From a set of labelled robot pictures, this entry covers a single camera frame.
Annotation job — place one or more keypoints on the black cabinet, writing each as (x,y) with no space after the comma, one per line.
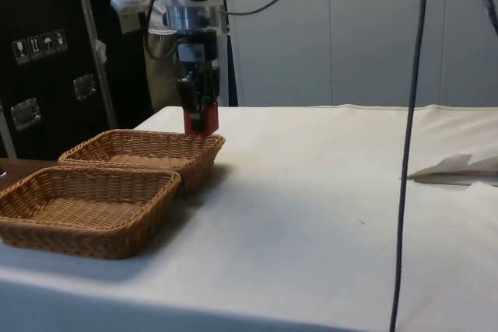
(46,87)

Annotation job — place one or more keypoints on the red cube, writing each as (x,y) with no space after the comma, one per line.
(211,120)

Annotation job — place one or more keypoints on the pale locker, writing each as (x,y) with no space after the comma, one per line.
(373,36)
(467,67)
(284,60)

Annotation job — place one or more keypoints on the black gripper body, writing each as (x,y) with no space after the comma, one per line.
(196,50)

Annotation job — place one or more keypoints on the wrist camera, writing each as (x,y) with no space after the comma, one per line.
(126,2)

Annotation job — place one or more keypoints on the wicker basket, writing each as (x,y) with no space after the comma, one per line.
(78,223)
(194,153)

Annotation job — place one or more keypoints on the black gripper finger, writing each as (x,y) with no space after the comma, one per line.
(212,87)
(194,98)

